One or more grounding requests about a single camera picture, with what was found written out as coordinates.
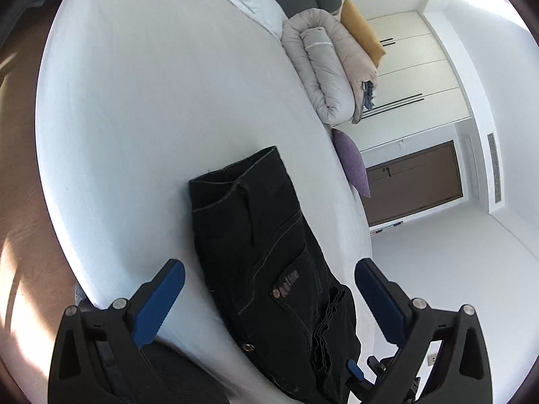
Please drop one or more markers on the beige wall socket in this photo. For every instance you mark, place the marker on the beige wall socket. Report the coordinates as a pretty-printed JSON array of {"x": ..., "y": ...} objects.
[{"x": 432, "y": 360}]

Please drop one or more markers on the yellow pillow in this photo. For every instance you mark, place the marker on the yellow pillow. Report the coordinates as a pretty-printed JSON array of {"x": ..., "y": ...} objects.
[{"x": 360, "y": 29}]

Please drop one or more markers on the purple pillow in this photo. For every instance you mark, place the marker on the purple pillow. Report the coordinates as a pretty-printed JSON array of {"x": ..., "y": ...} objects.
[{"x": 351, "y": 160}]

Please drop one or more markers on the black pants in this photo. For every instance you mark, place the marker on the black pants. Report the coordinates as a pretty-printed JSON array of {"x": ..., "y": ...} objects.
[{"x": 269, "y": 269}]

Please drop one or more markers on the brown door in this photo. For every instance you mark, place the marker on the brown door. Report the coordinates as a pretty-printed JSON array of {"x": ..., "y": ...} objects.
[{"x": 412, "y": 185}]

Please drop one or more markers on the white bed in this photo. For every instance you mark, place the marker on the white bed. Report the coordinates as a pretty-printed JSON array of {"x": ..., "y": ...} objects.
[{"x": 147, "y": 113}]

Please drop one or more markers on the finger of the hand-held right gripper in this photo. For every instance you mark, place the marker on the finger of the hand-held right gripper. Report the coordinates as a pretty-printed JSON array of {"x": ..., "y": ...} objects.
[
  {"x": 356, "y": 371},
  {"x": 379, "y": 364}
]

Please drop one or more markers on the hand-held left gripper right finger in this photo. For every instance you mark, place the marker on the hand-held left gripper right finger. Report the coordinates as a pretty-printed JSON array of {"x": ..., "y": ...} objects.
[{"x": 379, "y": 303}]

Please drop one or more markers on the white air vent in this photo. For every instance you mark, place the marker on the white air vent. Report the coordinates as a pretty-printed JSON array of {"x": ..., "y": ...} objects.
[{"x": 495, "y": 168}]

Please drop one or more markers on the cream wardrobe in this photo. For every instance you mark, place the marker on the cream wardrobe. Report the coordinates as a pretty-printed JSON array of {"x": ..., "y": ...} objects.
[{"x": 421, "y": 71}]

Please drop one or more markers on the blue folded cloth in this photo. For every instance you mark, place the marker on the blue folded cloth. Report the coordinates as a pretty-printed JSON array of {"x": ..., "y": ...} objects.
[{"x": 369, "y": 96}]

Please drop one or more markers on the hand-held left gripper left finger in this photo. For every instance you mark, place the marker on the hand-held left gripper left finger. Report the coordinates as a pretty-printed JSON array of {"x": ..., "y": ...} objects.
[{"x": 160, "y": 305}]

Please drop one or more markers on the beige folded duvet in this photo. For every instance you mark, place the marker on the beige folded duvet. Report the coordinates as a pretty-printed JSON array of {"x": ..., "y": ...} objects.
[{"x": 324, "y": 71}]

